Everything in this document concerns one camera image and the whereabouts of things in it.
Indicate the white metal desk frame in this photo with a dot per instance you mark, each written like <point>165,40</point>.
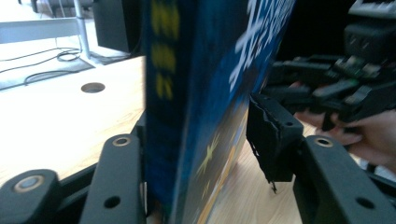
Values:
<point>37,29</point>

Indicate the blue cartoon picture book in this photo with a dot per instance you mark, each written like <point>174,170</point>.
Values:
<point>199,93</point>

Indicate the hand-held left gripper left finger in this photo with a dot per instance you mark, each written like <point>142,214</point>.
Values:
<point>118,180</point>

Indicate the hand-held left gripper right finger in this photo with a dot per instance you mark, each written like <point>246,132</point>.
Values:
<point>330,186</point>

